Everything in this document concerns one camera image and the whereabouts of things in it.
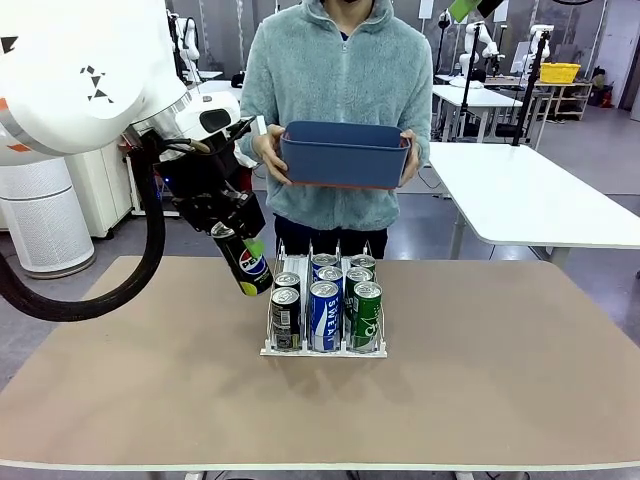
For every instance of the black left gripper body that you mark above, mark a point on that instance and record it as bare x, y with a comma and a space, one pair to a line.
205, 170

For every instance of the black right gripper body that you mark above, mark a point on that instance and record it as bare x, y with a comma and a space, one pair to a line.
492, 5

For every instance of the black Pepsi can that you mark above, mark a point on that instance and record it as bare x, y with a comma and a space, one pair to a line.
245, 272

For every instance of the blue plastic basket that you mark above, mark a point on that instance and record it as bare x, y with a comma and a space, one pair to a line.
345, 160

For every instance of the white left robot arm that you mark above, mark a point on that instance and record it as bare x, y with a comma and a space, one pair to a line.
75, 75

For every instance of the teal sleeved left forearm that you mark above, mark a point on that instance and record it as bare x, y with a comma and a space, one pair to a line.
424, 140

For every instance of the teal sleeved right forearm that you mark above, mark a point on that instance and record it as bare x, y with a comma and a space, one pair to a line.
250, 152

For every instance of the black beverage can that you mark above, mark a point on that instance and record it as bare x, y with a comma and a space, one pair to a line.
285, 320
287, 279

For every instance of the person right hand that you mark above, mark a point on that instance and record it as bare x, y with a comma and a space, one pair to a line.
267, 147

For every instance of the person left hand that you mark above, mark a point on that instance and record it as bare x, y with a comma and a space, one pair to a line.
414, 152

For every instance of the black trousers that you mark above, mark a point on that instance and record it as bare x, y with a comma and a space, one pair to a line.
325, 240

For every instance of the black stand pole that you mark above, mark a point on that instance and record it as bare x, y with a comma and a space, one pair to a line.
531, 87
469, 90

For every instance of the white background table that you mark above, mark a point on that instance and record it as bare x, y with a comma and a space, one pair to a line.
220, 87
480, 97

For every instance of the yellow plastic crate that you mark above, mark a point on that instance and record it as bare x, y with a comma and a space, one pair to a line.
560, 72

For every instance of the black cap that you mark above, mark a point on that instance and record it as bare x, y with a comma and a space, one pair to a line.
239, 79

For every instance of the white cabinet desk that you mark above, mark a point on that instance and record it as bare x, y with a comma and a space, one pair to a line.
107, 190

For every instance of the person head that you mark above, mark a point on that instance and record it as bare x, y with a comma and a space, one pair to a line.
352, 2

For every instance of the wooden shelf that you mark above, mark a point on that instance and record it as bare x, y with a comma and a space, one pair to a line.
570, 90

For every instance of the person in teal fleece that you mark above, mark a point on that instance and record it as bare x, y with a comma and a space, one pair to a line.
340, 75

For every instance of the red fire extinguisher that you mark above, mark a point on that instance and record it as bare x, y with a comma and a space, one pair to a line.
606, 97

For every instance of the white air purifier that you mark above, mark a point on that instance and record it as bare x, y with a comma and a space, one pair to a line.
45, 225

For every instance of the large white table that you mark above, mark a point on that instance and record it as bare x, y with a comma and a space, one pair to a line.
525, 190

